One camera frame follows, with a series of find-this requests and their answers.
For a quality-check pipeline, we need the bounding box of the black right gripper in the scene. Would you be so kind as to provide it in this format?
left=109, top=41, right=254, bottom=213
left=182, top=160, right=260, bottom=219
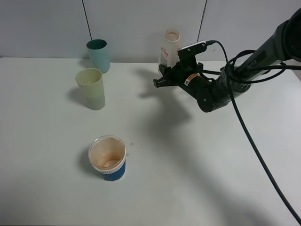
left=153, top=61, right=207, bottom=95

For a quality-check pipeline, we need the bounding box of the clear plastic drink bottle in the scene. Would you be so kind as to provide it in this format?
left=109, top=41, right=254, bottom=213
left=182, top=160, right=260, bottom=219
left=158, top=30, right=180, bottom=68

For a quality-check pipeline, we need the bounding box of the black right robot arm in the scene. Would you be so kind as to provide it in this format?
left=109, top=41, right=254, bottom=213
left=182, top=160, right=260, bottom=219
left=153, top=10, right=301, bottom=113

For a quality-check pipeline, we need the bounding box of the teal plastic cup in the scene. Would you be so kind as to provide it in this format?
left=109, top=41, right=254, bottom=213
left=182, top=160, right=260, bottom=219
left=86, top=39, right=110, bottom=73

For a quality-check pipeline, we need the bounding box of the pale yellow plastic cup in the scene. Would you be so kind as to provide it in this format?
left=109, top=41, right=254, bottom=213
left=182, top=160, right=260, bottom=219
left=75, top=68, right=105, bottom=110

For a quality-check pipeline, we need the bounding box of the glass cup with blue sleeve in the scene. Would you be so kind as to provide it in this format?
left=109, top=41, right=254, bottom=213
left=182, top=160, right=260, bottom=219
left=88, top=135, right=127, bottom=181

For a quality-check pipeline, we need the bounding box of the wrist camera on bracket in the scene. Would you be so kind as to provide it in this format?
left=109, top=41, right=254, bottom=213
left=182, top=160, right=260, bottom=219
left=177, top=41, right=207, bottom=69

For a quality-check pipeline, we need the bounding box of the black cable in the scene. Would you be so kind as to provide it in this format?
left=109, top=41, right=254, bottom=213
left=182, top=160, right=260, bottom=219
left=199, top=40, right=301, bottom=226

